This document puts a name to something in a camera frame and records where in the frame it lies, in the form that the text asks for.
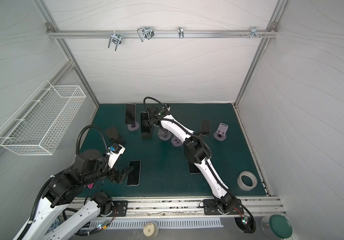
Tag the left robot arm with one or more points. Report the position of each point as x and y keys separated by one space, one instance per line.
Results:
x=60 y=190

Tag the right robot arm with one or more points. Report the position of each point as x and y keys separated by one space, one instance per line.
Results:
x=198 y=153

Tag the white tape roll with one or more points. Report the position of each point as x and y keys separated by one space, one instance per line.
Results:
x=247 y=181

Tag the metal u-bolt clamp left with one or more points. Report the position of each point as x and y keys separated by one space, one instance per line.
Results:
x=115 y=40

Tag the metal u-bolt clamp middle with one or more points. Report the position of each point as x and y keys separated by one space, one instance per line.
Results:
x=145 y=33

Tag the white vented cable duct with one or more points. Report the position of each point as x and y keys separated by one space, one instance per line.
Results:
x=177 y=223

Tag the green lid clear jar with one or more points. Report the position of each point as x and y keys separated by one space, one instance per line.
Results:
x=276 y=226

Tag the aluminium top crossbar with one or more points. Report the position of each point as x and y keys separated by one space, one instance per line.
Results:
x=159 y=34

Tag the purple edged black phone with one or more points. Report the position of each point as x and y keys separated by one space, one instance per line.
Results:
x=193 y=169

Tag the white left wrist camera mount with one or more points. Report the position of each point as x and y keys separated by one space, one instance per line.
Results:
x=115 y=150

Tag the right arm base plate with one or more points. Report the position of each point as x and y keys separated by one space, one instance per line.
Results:
x=211 y=208

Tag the metal bracket right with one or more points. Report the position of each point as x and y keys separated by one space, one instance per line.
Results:
x=253 y=34

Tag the grey round phone stand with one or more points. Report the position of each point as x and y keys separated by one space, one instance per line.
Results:
x=220 y=133

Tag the metal clamp small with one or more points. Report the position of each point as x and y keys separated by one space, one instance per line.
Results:
x=181 y=32

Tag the white wire basket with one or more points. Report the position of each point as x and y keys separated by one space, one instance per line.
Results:
x=37 y=127

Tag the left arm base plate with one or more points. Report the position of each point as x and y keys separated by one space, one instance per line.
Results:
x=114 y=208

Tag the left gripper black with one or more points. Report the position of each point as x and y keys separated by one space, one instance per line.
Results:
x=115 y=176

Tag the small round beige container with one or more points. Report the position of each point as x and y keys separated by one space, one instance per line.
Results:
x=151 y=230

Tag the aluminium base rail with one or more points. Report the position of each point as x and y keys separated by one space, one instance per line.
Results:
x=193 y=207

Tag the metal u-bolt clamp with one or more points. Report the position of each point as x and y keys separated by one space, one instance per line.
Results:
x=145 y=33
x=115 y=40

